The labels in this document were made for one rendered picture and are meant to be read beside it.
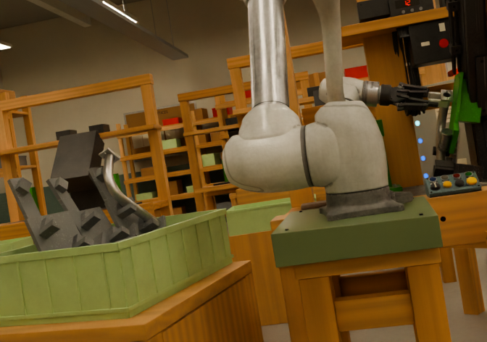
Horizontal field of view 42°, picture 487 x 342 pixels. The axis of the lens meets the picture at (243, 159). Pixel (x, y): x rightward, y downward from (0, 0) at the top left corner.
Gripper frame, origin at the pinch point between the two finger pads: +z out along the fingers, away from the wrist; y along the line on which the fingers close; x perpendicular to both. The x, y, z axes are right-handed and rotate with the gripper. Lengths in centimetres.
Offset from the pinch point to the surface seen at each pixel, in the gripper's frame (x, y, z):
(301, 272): -27, -96, -35
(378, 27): -9.0, 27.6, -23.0
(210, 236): 0, -70, -65
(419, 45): -4.2, 25.2, -7.3
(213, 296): -2, -91, -59
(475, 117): -3.6, -11.4, 10.9
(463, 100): -7.2, -7.8, 6.7
